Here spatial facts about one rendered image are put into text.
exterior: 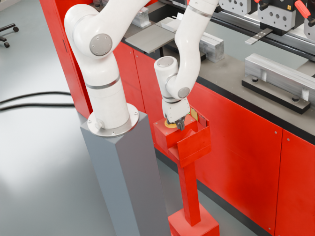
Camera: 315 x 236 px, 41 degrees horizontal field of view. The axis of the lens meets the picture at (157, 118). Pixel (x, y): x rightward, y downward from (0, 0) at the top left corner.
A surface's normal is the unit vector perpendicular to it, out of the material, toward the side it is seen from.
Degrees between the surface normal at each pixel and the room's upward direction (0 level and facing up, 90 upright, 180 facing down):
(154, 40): 0
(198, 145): 90
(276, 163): 90
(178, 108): 91
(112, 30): 78
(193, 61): 56
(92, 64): 30
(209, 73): 0
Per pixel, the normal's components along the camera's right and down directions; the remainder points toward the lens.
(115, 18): 0.61, 0.03
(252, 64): -0.76, 0.49
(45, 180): -0.14, -0.76
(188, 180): 0.51, 0.50
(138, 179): 0.77, 0.32
